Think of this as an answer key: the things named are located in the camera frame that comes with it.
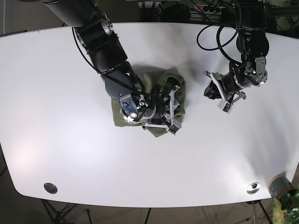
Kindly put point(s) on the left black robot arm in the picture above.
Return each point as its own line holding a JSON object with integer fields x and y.
{"x": 253, "y": 45}

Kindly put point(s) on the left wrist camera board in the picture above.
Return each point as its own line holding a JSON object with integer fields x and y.
{"x": 225, "y": 106}

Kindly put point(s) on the green potted plant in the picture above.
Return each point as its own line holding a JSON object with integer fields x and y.
{"x": 286, "y": 208}

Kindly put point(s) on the right silver table grommet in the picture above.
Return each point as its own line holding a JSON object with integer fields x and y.
{"x": 253, "y": 188}

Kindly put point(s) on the grey plant pot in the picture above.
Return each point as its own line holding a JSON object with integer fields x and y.
{"x": 279, "y": 185}

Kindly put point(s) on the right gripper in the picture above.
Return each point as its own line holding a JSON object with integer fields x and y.
{"x": 165, "y": 106}

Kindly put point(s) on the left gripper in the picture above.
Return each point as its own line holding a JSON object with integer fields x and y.
{"x": 223, "y": 87}

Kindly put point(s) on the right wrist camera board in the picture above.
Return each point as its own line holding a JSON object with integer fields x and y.
{"x": 173, "y": 128}

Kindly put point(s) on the olive green T-shirt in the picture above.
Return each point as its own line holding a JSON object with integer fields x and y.
{"x": 153, "y": 82}

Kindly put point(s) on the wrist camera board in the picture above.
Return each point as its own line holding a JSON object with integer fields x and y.
{"x": 225, "y": 106}
{"x": 173, "y": 128}

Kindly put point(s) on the black table leg frame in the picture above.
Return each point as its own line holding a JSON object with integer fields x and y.
{"x": 58, "y": 216}

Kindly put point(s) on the left silver table grommet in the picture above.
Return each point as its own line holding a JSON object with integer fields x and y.
{"x": 50, "y": 188}

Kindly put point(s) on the silver table grommet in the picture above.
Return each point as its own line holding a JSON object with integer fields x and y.
{"x": 253, "y": 188}
{"x": 50, "y": 188}

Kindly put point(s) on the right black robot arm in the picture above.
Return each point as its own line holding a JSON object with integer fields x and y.
{"x": 93, "y": 30}

